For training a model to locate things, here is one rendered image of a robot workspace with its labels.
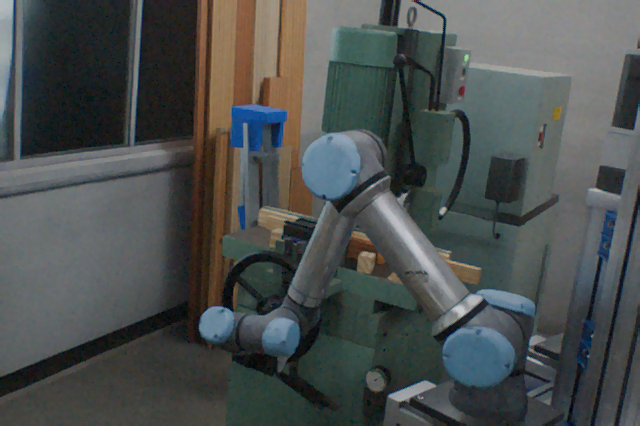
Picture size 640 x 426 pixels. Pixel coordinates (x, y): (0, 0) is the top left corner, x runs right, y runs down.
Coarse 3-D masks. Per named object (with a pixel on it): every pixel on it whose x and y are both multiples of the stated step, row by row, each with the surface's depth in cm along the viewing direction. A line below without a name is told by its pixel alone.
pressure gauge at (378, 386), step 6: (378, 366) 207; (366, 372) 207; (372, 372) 206; (378, 372) 205; (384, 372) 205; (366, 378) 207; (372, 378) 206; (384, 378) 205; (390, 378) 206; (366, 384) 207; (372, 384) 207; (378, 384) 206; (384, 384) 205; (372, 390) 207; (378, 390) 206
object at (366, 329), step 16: (240, 288) 231; (256, 288) 228; (272, 288) 225; (240, 304) 231; (256, 304) 229; (320, 304) 218; (336, 304) 216; (336, 320) 216; (352, 320) 214; (368, 320) 212; (384, 320) 214; (400, 320) 224; (416, 320) 235; (352, 336) 215; (368, 336) 212; (384, 336) 216
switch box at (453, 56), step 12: (444, 48) 236; (456, 48) 235; (444, 60) 237; (456, 60) 235; (468, 60) 242; (444, 72) 237; (456, 72) 236; (468, 72) 244; (444, 84) 238; (456, 84) 237; (444, 96) 238; (456, 96) 239
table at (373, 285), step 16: (224, 240) 231; (240, 240) 228; (256, 240) 230; (240, 256) 229; (272, 272) 213; (352, 272) 212; (384, 272) 214; (336, 288) 211; (352, 288) 213; (368, 288) 210; (384, 288) 208; (400, 288) 206; (400, 304) 206; (416, 304) 204
